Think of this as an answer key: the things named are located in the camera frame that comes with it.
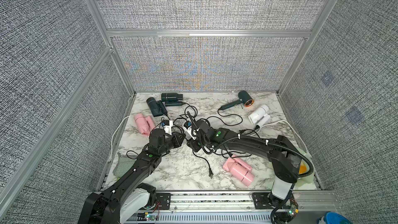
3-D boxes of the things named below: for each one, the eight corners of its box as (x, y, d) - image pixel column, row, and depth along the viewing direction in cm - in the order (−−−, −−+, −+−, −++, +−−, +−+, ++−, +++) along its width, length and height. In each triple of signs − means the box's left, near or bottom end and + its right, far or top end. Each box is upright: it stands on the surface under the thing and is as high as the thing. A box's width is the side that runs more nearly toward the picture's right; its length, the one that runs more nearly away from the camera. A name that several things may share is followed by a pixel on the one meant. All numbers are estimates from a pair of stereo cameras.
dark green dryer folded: (154, 119, 105) (153, 116, 102) (146, 101, 115) (145, 98, 112) (167, 113, 108) (166, 110, 105) (158, 97, 117) (157, 94, 115)
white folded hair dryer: (258, 129, 101) (260, 125, 97) (246, 119, 105) (248, 115, 102) (273, 116, 107) (276, 111, 103) (261, 107, 112) (263, 102, 108)
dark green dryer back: (161, 106, 113) (160, 101, 108) (163, 95, 120) (162, 89, 115) (182, 106, 113) (181, 101, 108) (183, 95, 120) (182, 89, 115)
